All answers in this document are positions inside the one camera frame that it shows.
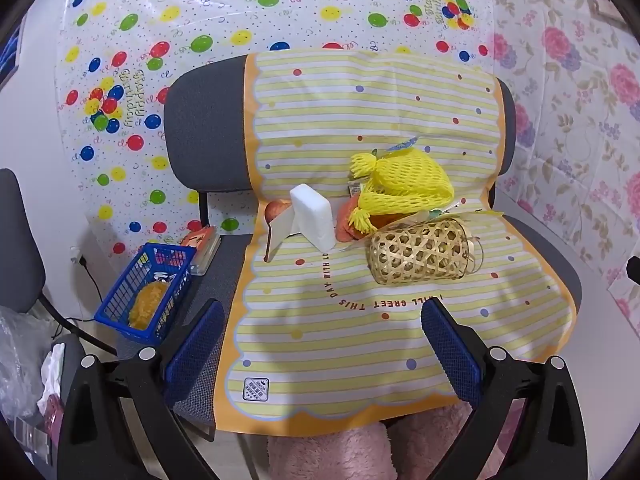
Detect floral print sheet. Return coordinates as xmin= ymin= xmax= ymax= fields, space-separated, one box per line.
xmin=487 ymin=0 xmax=640 ymax=341

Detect yellow striped mat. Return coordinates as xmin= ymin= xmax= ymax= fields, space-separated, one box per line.
xmin=215 ymin=50 xmax=577 ymax=433

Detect blue plastic basket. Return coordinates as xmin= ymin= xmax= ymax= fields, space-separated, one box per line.
xmin=94 ymin=242 xmax=197 ymax=345

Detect orange item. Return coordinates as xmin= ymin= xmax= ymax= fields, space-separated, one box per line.
xmin=336 ymin=195 xmax=381 ymax=243

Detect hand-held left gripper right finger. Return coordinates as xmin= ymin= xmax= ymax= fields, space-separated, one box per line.
xmin=421 ymin=300 xmax=588 ymax=480

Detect pink fluffy cloth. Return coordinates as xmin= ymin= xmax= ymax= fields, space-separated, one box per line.
xmin=267 ymin=400 xmax=476 ymax=480

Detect red apple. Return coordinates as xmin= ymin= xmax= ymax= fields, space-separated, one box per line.
xmin=264 ymin=199 xmax=293 ymax=223

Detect white folded paper box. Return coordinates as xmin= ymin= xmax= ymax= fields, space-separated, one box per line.
xmin=262 ymin=207 xmax=306 ymax=263

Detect clear plastic bag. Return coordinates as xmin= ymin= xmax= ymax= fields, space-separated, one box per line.
xmin=0 ymin=305 xmax=58 ymax=421

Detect grey side chair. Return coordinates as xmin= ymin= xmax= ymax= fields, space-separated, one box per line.
xmin=0 ymin=167 xmax=116 ymax=361

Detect grey office chair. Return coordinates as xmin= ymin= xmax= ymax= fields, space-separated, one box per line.
xmin=116 ymin=54 xmax=583 ymax=441

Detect woven bamboo basket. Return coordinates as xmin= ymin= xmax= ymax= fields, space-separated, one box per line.
xmin=366 ymin=217 xmax=483 ymax=286

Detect yellow foam fruit net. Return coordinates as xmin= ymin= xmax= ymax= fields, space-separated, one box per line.
xmin=347 ymin=147 xmax=503 ymax=233

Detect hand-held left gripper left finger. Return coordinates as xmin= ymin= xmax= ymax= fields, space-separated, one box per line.
xmin=57 ymin=299 xmax=226 ymax=480

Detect black cable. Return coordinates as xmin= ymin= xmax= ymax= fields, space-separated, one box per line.
xmin=82 ymin=259 xmax=117 ymax=356

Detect white tissue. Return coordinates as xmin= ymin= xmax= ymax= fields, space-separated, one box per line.
xmin=40 ymin=342 xmax=68 ymax=396

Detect balloon print plastic sheet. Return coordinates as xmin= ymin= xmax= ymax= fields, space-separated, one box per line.
xmin=55 ymin=0 xmax=496 ymax=256

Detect blue wall poster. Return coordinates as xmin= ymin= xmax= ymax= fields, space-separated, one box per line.
xmin=0 ymin=15 xmax=26 ymax=81

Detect pink phone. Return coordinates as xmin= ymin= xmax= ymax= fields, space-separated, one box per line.
xmin=37 ymin=392 xmax=63 ymax=456

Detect white foam block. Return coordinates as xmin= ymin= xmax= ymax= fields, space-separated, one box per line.
xmin=290 ymin=183 xmax=335 ymax=251

